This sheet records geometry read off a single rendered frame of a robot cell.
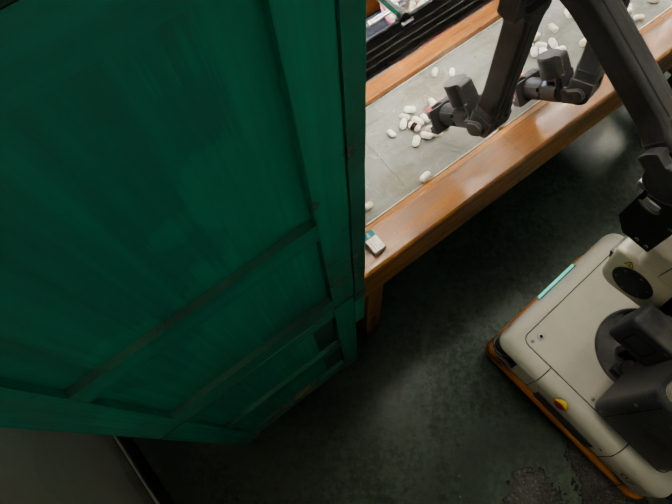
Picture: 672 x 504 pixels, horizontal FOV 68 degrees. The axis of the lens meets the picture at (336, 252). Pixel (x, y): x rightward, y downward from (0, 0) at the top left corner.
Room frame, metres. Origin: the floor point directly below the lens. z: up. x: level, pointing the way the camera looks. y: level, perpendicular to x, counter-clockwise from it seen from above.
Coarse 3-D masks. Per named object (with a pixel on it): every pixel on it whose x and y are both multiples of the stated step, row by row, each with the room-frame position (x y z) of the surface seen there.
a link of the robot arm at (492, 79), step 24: (504, 0) 0.64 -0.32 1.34; (504, 24) 0.67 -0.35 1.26; (528, 24) 0.63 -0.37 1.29; (504, 48) 0.65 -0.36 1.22; (528, 48) 0.64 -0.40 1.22; (504, 72) 0.64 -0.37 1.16; (480, 96) 0.68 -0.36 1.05; (504, 96) 0.64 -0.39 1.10; (480, 120) 0.65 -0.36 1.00; (504, 120) 0.66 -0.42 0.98
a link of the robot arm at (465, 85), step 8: (448, 80) 0.79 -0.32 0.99; (456, 80) 0.77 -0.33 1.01; (464, 80) 0.75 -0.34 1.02; (472, 80) 0.75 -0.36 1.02; (448, 88) 0.75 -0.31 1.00; (456, 88) 0.74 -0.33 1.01; (464, 88) 0.73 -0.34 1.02; (472, 88) 0.74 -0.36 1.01; (448, 96) 0.75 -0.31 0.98; (456, 96) 0.73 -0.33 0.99; (464, 96) 0.72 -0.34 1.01; (472, 96) 0.72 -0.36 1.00; (456, 104) 0.73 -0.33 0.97; (464, 104) 0.72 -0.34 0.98; (472, 104) 0.71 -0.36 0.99; (464, 120) 0.68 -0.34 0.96; (472, 128) 0.65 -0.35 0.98; (480, 128) 0.64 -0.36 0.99
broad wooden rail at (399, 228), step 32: (640, 32) 1.06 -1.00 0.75; (608, 96) 0.84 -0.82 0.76; (512, 128) 0.78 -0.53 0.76; (544, 128) 0.76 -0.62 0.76; (576, 128) 0.79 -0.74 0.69; (480, 160) 0.69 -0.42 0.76; (512, 160) 0.67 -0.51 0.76; (544, 160) 0.75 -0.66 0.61; (416, 192) 0.63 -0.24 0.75; (448, 192) 0.61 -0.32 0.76; (480, 192) 0.60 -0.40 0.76; (384, 224) 0.54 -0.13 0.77; (416, 224) 0.53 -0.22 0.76; (448, 224) 0.55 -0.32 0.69; (384, 256) 0.45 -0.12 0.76; (416, 256) 0.50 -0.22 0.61
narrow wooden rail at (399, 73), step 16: (496, 0) 1.25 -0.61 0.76; (480, 16) 1.19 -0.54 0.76; (496, 16) 1.19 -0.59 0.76; (448, 32) 1.15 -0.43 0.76; (464, 32) 1.14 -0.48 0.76; (432, 48) 1.09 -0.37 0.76; (448, 48) 1.09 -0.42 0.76; (400, 64) 1.05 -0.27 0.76; (416, 64) 1.04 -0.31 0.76; (384, 80) 1.00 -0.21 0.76; (400, 80) 1.00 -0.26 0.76; (368, 96) 0.95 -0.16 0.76
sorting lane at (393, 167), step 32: (640, 0) 1.19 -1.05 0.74; (480, 32) 1.15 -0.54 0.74; (544, 32) 1.12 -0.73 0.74; (576, 32) 1.10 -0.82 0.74; (448, 64) 1.05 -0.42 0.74; (480, 64) 1.03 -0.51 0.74; (576, 64) 0.98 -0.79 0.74; (384, 96) 0.96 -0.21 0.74; (416, 96) 0.95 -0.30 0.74; (384, 128) 0.85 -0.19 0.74; (384, 160) 0.75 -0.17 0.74; (416, 160) 0.73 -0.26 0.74; (448, 160) 0.72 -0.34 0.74; (384, 192) 0.65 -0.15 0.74
